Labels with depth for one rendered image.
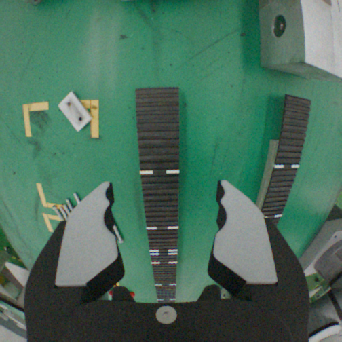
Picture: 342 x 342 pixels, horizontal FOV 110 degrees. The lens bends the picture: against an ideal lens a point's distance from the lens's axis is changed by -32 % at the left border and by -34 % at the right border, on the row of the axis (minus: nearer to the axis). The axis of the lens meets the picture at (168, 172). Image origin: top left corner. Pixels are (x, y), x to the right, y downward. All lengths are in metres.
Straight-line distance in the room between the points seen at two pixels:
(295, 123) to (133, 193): 0.27
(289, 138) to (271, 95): 0.07
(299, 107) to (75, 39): 0.32
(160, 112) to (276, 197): 0.23
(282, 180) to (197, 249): 0.22
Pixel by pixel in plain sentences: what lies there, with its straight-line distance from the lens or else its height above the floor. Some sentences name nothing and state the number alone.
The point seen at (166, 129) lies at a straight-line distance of 0.21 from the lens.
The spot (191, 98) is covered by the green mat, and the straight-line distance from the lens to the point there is 0.24.
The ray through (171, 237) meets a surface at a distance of 0.31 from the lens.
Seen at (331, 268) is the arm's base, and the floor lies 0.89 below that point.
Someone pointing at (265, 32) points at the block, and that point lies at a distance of 0.28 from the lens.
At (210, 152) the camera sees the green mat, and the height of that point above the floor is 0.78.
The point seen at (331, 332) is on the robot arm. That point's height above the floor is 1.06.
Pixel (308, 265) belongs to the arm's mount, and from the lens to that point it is 0.64.
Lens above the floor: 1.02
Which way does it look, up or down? 63 degrees down
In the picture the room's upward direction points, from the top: 177 degrees clockwise
